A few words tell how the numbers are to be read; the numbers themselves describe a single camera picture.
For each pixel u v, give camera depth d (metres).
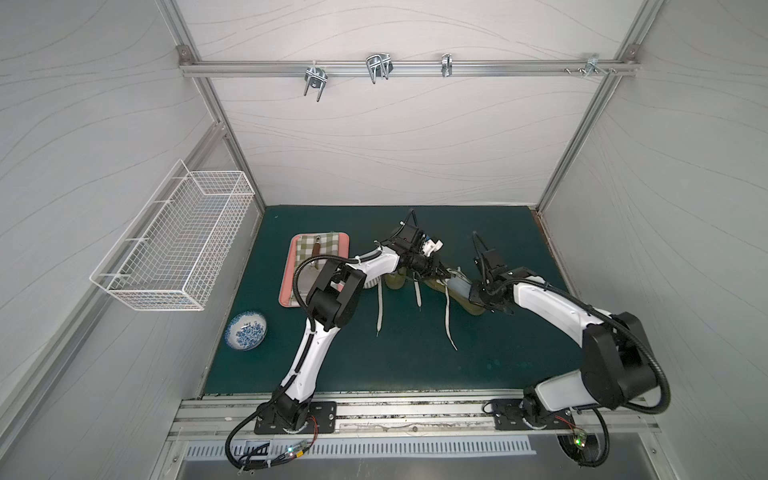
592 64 0.77
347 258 0.63
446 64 0.78
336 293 0.60
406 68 0.78
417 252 0.88
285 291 0.96
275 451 0.69
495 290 0.64
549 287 0.57
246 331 0.87
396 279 0.94
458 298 0.91
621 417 0.74
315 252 1.04
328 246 1.08
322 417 0.73
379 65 0.77
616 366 0.43
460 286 0.93
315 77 0.79
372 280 0.69
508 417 0.73
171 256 0.68
